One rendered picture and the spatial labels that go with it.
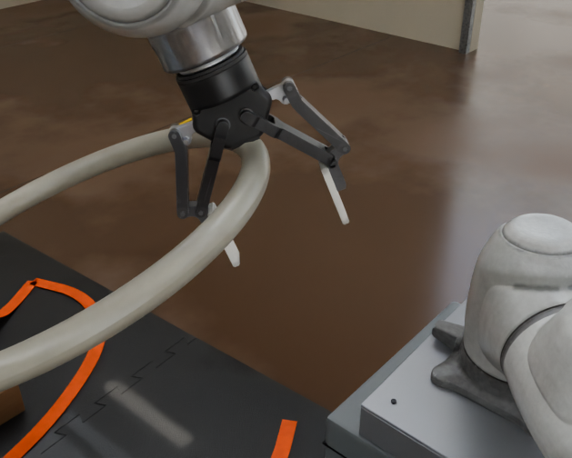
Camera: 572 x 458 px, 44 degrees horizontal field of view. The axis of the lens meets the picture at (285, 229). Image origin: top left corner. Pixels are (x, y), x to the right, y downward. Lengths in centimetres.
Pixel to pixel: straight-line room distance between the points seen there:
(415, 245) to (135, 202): 130
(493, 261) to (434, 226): 222
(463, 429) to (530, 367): 21
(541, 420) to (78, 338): 53
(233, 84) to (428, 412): 59
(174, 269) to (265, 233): 248
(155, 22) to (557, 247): 63
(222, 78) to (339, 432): 64
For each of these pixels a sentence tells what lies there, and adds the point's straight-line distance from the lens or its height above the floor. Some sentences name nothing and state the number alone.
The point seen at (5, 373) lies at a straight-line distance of 59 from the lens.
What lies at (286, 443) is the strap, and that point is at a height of 2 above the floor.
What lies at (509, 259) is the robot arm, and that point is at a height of 112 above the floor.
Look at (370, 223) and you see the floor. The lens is 316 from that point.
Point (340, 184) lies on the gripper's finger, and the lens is 76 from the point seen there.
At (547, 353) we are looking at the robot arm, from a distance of 86.
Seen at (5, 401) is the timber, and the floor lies 9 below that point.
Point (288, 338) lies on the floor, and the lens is 250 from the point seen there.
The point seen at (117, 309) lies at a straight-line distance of 57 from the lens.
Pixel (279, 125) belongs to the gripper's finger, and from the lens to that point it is 72.
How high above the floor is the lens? 163
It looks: 32 degrees down
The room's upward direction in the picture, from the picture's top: straight up
